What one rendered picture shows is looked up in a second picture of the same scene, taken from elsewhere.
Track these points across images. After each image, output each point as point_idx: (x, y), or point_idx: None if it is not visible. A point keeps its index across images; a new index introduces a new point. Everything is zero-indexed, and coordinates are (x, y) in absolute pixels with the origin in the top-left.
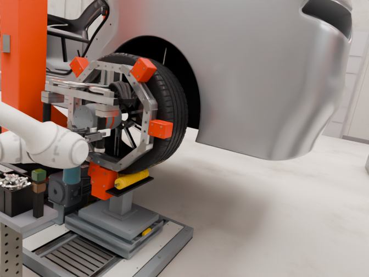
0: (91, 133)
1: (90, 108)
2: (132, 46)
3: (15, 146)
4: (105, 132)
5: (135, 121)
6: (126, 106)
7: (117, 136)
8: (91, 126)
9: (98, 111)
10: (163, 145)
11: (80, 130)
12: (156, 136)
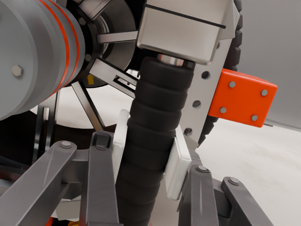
0: (217, 211)
1: (13, 3)
2: None
3: None
4: (198, 156)
5: (111, 64)
6: (85, 17)
7: (46, 105)
8: (26, 96)
9: (171, 20)
10: (208, 134)
11: (95, 196)
12: (240, 119)
